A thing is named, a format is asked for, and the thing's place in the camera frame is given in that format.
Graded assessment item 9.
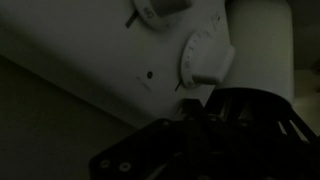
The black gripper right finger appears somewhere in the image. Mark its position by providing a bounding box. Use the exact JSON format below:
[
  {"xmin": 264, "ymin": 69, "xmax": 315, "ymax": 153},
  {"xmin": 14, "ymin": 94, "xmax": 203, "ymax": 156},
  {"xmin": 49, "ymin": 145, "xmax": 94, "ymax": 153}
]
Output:
[{"xmin": 196, "ymin": 99, "xmax": 301, "ymax": 180}]

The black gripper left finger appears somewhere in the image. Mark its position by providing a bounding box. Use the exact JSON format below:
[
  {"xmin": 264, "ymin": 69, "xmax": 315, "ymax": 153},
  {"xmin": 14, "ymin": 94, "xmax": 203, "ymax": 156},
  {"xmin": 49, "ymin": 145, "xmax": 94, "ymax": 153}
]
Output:
[{"xmin": 89, "ymin": 99, "xmax": 201, "ymax": 180}]

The white stove knob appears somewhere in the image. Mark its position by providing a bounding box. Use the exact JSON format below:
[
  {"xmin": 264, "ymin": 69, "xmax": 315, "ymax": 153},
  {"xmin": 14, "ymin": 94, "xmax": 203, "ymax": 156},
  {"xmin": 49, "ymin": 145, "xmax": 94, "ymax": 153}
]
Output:
[
  {"xmin": 132, "ymin": 0, "xmax": 194, "ymax": 32},
  {"xmin": 180, "ymin": 29, "xmax": 236, "ymax": 89}
]

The white electric stove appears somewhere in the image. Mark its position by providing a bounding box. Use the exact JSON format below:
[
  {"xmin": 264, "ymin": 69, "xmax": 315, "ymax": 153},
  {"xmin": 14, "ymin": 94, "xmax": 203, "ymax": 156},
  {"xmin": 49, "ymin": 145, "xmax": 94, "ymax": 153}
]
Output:
[{"xmin": 0, "ymin": 0, "xmax": 234, "ymax": 129}]

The black slotted spatula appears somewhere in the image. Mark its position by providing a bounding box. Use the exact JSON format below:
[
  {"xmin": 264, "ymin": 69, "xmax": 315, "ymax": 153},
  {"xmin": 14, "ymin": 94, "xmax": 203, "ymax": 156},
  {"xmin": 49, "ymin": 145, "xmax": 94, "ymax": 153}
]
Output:
[{"xmin": 204, "ymin": 86, "xmax": 320, "ymax": 148}]

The white utensil holder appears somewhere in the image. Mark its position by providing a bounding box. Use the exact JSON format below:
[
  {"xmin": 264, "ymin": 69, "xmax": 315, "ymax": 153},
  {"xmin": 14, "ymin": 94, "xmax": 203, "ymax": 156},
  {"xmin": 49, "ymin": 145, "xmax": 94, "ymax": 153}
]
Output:
[{"xmin": 213, "ymin": 0, "xmax": 296, "ymax": 104}]

